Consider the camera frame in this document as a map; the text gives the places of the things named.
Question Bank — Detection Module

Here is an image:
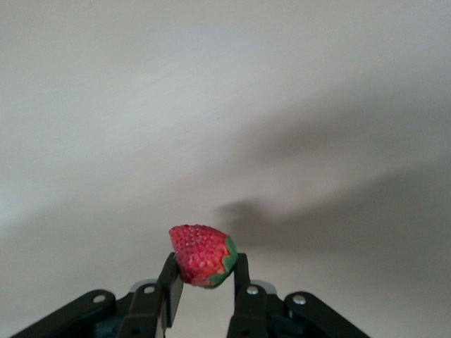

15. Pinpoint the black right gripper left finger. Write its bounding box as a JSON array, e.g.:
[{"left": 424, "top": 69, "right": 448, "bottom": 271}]
[{"left": 6, "top": 251, "right": 185, "bottom": 338}]

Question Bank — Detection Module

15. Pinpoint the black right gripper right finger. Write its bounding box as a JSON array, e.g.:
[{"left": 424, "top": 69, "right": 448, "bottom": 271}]
[{"left": 227, "top": 252, "right": 371, "bottom": 338}]

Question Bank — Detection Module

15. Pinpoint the red strawberry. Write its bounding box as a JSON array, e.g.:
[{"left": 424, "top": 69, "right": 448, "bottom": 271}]
[{"left": 168, "top": 224, "right": 238, "bottom": 290}]

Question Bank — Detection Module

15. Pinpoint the brown table cover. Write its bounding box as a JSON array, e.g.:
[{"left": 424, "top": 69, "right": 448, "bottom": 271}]
[{"left": 0, "top": 0, "right": 451, "bottom": 338}]

